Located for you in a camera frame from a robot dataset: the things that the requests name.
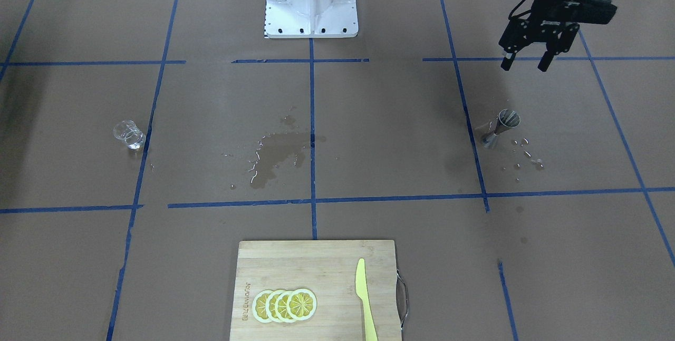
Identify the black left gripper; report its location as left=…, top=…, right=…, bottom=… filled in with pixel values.
left=499, top=0, right=586, bottom=72

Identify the steel measuring jigger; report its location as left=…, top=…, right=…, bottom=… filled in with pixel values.
left=480, top=109, right=521, bottom=149

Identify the clear glass cup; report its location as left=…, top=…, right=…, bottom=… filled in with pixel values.
left=112, top=120, right=146, bottom=150

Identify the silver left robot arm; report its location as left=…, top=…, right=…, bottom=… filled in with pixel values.
left=498, top=0, right=618, bottom=72

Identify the yellow plastic knife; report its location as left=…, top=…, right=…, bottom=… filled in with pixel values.
left=355, top=258, right=378, bottom=340

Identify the bamboo cutting board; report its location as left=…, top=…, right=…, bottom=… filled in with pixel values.
left=229, top=240, right=402, bottom=340

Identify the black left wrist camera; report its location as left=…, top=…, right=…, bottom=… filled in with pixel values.
left=563, top=0, right=618, bottom=25

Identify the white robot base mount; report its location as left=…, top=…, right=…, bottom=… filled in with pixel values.
left=264, top=0, right=359, bottom=38

